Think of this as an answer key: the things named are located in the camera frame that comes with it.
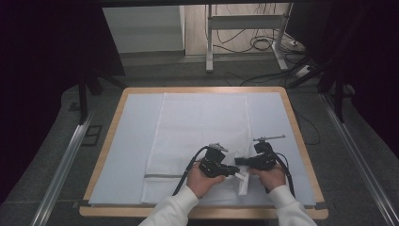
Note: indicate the wooden table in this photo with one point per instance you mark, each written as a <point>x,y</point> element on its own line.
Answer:
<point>108,144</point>

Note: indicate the white cloth with grey stripe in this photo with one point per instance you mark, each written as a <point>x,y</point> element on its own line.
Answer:
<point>194,132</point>

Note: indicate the silver metal floor rail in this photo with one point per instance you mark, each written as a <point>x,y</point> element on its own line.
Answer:
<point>357,157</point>
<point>62,169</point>

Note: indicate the white metal desk frame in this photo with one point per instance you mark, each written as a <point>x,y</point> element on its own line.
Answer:
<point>243,22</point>

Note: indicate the black floor plate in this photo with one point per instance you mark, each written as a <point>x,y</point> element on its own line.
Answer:
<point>92,135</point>

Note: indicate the black tape strip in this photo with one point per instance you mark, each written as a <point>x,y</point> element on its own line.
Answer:
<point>321,206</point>
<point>82,204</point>

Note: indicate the black metal stand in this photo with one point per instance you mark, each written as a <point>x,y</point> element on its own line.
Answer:
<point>83,100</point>
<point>338,94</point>

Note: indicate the dark curtain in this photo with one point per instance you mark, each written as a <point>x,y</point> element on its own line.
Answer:
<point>373,62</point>
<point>37,78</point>

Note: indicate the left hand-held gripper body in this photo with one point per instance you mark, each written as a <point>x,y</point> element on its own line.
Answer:
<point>213,163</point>

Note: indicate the person's right hand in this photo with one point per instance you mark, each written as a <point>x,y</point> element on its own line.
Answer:
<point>273,179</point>

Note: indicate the person's left hand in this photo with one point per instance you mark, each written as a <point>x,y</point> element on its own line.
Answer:
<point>200,182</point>

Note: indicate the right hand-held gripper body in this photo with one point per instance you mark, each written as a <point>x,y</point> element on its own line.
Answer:
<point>265,160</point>

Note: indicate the white table mat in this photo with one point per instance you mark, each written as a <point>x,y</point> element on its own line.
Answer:
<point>125,141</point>

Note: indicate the white power strip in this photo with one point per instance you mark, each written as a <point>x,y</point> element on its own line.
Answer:
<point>303,70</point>

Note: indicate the white cabinet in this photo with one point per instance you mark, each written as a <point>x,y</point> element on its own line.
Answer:
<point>142,28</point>

